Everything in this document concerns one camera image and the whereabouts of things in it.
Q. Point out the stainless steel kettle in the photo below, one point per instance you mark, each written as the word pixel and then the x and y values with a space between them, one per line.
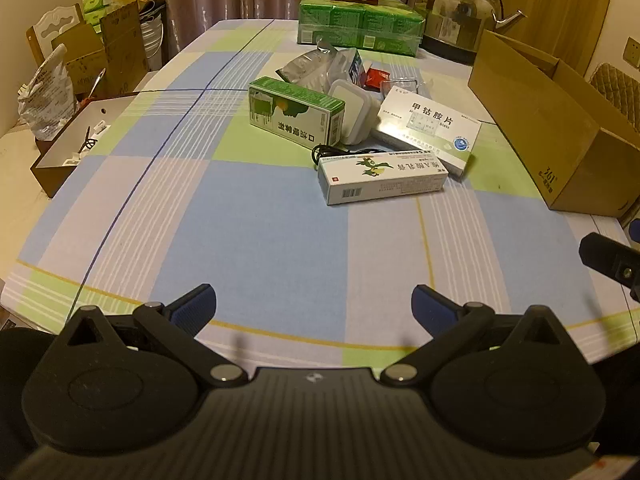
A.
pixel 450 10

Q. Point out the quilted brown chair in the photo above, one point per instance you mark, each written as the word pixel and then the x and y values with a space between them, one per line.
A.
pixel 615 85

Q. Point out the wall socket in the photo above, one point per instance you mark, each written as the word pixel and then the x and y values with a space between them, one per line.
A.
pixel 632 52

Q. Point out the white chair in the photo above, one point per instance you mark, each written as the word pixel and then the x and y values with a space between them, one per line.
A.
pixel 50 25

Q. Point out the stacked cardboard boxes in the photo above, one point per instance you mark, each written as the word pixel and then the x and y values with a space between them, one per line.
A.
pixel 120 45

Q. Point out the dark brown open box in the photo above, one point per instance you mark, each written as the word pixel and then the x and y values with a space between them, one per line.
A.
pixel 60 160

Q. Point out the large white medicine box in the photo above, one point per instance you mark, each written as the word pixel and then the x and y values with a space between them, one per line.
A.
pixel 425 130

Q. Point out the red snack packet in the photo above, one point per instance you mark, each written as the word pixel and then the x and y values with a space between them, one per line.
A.
pixel 375 79

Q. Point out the white square night light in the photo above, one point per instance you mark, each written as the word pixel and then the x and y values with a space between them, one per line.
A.
pixel 357 110

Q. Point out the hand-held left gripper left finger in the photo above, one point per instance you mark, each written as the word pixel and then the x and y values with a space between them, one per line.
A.
pixel 192 306

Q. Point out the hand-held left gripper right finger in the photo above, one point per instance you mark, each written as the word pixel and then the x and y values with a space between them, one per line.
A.
pixel 432 306

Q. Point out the green medicine box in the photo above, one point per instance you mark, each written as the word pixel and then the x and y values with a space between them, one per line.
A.
pixel 295 115

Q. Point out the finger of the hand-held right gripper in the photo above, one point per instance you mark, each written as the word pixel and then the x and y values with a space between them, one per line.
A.
pixel 600 255

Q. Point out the brown cardboard box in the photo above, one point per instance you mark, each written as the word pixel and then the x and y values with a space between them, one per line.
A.
pixel 550 125

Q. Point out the green tissue multipack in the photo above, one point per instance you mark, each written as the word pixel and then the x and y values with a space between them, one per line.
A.
pixel 350 25

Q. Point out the white ointment tube box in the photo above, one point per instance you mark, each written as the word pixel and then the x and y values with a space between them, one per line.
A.
pixel 380 180

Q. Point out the metal bucket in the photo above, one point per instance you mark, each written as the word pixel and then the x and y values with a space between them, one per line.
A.
pixel 152 35

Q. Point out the silver foil pouch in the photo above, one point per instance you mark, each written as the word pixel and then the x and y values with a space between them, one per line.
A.
pixel 305 67

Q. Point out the checked tablecloth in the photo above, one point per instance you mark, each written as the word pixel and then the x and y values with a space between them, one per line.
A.
pixel 225 235

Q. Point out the green tissue boxes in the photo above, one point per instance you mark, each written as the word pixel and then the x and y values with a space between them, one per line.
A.
pixel 97 5

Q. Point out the white plastic bag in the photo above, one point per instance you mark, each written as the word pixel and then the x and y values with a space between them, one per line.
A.
pixel 45 95

